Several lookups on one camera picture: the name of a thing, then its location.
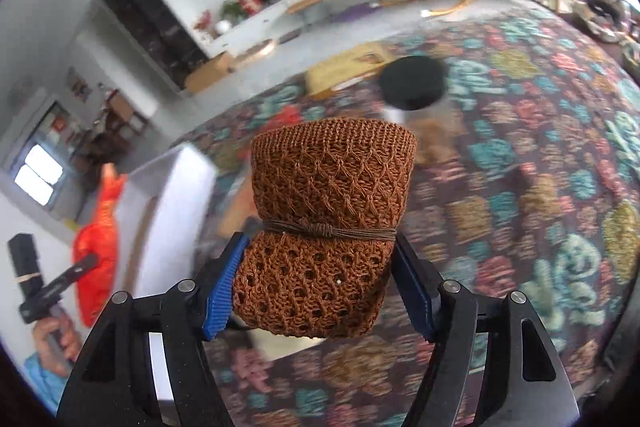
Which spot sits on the clear jar black lid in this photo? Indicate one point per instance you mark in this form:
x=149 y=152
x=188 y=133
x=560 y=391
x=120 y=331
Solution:
x=415 y=95

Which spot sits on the small wooden bench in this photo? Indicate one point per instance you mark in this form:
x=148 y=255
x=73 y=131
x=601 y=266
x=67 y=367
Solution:
x=301 y=8

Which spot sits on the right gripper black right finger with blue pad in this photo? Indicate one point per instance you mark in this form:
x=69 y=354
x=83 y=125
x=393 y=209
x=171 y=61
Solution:
x=524 y=382

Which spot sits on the yellow book box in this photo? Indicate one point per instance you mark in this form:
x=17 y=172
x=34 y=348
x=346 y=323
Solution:
x=345 y=69

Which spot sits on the white box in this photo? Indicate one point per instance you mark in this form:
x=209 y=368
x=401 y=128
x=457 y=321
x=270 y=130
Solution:
x=159 y=216

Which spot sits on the brown knitted cloth roll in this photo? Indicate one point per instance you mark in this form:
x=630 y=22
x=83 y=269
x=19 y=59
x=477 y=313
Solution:
x=330 y=196

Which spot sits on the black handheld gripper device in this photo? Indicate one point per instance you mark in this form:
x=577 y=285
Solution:
x=41 y=299

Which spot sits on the dark glass display cabinet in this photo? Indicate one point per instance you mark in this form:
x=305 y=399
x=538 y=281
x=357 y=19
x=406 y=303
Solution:
x=160 y=34

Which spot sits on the red organza gift bag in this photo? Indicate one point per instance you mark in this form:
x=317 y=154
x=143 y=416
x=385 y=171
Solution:
x=99 y=237

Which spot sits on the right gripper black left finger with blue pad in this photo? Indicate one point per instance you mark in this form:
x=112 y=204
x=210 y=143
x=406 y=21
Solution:
x=112 y=384

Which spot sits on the red flower plant pot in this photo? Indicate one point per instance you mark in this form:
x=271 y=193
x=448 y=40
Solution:
x=237 y=11

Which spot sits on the white low tv cabinet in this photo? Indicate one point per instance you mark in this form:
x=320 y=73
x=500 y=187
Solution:
x=273 y=22

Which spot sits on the person's left hand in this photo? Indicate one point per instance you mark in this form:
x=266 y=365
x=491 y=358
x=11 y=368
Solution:
x=57 y=343

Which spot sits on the cardboard box on floor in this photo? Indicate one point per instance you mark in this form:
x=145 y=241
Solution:
x=210 y=73

